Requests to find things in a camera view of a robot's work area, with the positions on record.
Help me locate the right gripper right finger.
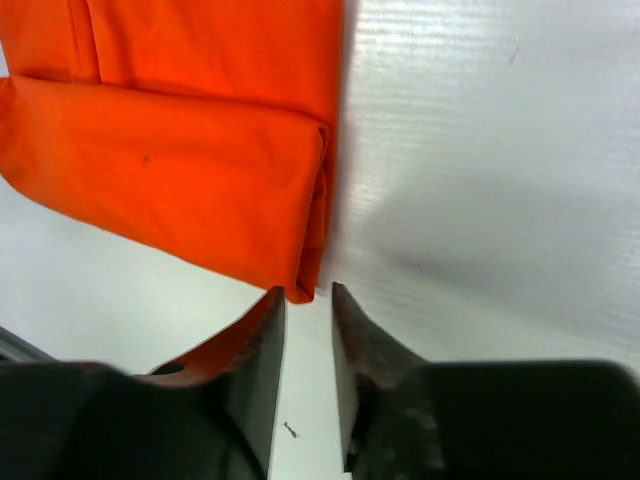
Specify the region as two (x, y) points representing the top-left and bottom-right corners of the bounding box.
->
(331, 283), (639, 479)

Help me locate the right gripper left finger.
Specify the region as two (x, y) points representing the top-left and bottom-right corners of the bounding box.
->
(1, 287), (286, 479)

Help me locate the orange t shirt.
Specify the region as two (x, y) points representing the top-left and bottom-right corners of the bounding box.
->
(1, 1), (344, 303)

